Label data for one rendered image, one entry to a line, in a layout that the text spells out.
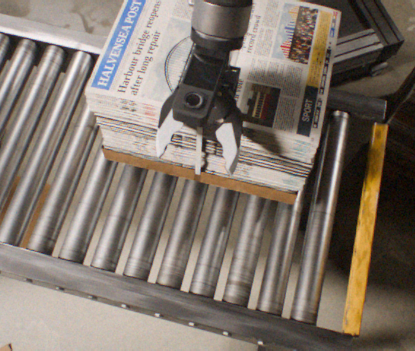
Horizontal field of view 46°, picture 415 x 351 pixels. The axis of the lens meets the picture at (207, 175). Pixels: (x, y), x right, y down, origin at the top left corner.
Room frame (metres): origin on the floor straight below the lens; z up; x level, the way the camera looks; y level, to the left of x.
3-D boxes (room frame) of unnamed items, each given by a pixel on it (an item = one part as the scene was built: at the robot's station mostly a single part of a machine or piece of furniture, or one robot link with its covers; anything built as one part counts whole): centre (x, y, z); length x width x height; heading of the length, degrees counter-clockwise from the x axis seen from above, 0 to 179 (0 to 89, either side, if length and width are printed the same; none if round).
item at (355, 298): (0.28, -0.31, 0.81); 0.43 x 0.03 x 0.02; 168
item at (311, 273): (0.31, -0.24, 0.77); 0.47 x 0.05 x 0.05; 168
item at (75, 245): (0.40, 0.21, 0.77); 0.47 x 0.05 x 0.05; 168
